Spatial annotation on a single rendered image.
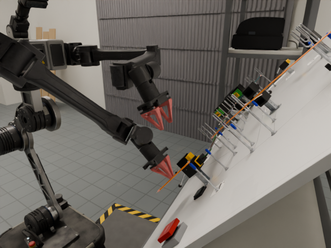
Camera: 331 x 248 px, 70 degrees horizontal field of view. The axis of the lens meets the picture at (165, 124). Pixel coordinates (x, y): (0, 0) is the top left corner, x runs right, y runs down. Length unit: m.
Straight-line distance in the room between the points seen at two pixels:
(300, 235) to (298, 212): 0.14
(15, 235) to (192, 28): 2.98
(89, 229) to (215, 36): 2.64
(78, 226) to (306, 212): 1.48
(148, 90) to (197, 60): 2.79
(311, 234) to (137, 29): 3.58
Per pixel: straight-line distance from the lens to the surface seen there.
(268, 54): 1.60
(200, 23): 3.46
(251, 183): 0.50
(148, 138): 0.77
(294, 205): 1.32
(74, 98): 0.76
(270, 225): 1.18
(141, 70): 0.73
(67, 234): 1.93
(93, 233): 1.91
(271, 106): 0.88
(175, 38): 3.66
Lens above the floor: 1.55
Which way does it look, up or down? 21 degrees down
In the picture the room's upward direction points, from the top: straight up
